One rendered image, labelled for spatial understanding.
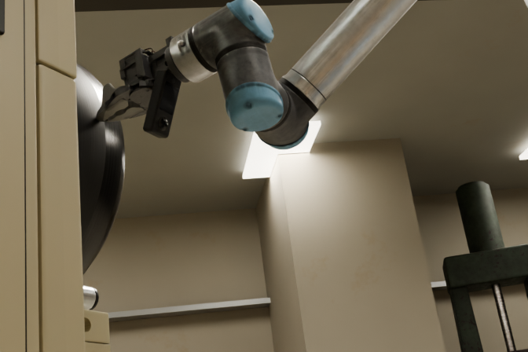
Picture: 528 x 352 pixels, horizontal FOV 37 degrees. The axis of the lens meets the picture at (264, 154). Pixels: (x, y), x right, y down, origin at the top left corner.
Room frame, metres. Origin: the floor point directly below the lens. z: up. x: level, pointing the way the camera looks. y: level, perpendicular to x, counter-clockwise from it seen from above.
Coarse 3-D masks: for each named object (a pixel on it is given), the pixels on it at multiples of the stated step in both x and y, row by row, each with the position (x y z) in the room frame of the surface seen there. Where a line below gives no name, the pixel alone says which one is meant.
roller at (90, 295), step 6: (84, 288) 1.45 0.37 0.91; (90, 288) 1.47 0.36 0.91; (84, 294) 1.45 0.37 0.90; (90, 294) 1.46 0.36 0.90; (96, 294) 1.47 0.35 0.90; (84, 300) 1.45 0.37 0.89; (90, 300) 1.46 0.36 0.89; (96, 300) 1.47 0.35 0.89; (84, 306) 1.46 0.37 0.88; (90, 306) 1.47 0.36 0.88
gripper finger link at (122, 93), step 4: (120, 88) 1.24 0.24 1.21; (124, 88) 1.24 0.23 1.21; (128, 88) 1.23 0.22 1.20; (132, 88) 1.24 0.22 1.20; (136, 88) 1.24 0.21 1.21; (116, 92) 1.25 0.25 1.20; (120, 92) 1.24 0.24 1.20; (124, 92) 1.24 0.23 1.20; (128, 92) 1.24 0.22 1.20; (112, 96) 1.25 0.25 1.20; (116, 96) 1.25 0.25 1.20; (120, 96) 1.25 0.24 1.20; (124, 96) 1.25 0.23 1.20; (128, 96) 1.25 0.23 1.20; (108, 100) 1.27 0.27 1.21; (112, 100) 1.26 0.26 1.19; (116, 100) 1.26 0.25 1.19; (108, 104) 1.27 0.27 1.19; (112, 104) 1.27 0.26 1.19
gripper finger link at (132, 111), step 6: (132, 102) 1.30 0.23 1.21; (126, 108) 1.30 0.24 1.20; (132, 108) 1.30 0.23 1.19; (138, 108) 1.30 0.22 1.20; (144, 108) 1.31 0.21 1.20; (114, 114) 1.32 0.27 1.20; (120, 114) 1.31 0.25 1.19; (126, 114) 1.31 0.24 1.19; (132, 114) 1.32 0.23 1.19; (108, 120) 1.32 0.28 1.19; (114, 120) 1.33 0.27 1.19
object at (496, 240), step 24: (456, 192) 8.06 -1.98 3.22; (480, 192) 7.91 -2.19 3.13; (480, 216) 7.91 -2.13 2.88; (480, 240) 7.93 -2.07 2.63; (456, 264) 7.94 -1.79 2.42; (480, 264) 7.92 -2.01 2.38; (504, 264) 7.89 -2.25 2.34; (456, 288) 8.00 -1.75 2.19; (480, 288) 8.17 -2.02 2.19; (456, 312) 8.02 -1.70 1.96; (504, 312) 8.05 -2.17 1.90; (504, 336) 8.07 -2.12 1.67
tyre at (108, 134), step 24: (96, 96) 1.35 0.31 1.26; (96, 120) 1.33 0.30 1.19; (96, 144) 1.32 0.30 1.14; (120, 144) 1.38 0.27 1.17; (96, 168) 1.33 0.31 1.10; (120, 168) 1.39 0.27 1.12; (96, 192) 1.35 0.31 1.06; (120, 192) 1.41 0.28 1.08; (96, 216) 1.37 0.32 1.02; (96, 240) 1.41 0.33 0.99
